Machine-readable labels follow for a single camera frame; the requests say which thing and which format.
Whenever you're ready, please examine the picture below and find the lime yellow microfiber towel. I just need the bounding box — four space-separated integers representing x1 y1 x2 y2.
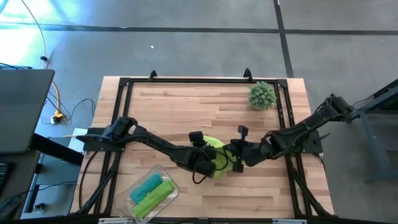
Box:
201 134 239 180

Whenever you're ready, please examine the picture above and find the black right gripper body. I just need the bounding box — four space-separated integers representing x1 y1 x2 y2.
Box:
229 139 271 167

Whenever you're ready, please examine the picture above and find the grey metal table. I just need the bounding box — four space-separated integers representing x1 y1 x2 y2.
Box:
343 79 398 182

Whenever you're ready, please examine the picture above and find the yellow floor cable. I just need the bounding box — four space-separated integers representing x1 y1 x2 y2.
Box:
20 0 63 121

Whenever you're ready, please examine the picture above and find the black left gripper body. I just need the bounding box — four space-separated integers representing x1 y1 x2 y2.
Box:
189 144 218 179

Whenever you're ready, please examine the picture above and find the black side desk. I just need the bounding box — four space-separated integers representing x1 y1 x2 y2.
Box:
0 151 41 218

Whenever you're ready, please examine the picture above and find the black floor tape line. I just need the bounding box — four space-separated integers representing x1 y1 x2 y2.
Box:
0 23 398 35
272 0 295 78

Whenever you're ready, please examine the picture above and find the black desk beam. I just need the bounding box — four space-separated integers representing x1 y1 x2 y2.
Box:
30 133 85 166

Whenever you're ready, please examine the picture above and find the yellow power plug strip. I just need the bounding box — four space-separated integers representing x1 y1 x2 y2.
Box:
50 111 65 125

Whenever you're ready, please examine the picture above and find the black aluminium table frame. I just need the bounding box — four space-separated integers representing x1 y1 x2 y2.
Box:
70 76 336 218

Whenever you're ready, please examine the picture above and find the green microfiber towel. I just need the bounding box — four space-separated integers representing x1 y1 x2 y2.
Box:
132 179 176 218

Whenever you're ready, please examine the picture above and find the grey side cart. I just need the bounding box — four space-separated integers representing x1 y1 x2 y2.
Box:
21 136 82 218

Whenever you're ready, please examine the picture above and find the clear plastic basket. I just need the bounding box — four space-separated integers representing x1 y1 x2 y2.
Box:
113 164 180 224

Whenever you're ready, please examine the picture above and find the black floor cable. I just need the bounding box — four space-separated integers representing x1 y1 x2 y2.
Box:
46 95 96 124

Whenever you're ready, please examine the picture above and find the silver metal bracket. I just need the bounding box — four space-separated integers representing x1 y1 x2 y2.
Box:
272 218 308 224
98 217 134 224

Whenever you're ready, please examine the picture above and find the white box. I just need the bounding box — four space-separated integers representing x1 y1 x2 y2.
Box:
67 127 90 153

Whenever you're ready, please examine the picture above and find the teal microfiber towel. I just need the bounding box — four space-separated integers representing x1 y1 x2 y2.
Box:
129 173 165 205

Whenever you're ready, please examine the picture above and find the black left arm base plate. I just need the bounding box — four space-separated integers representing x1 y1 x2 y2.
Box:
76 126 127 153

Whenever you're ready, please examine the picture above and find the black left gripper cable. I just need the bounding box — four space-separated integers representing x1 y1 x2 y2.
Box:
191 172 208 185

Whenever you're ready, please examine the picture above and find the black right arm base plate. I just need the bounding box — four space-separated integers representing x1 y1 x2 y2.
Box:
279 129 324 155

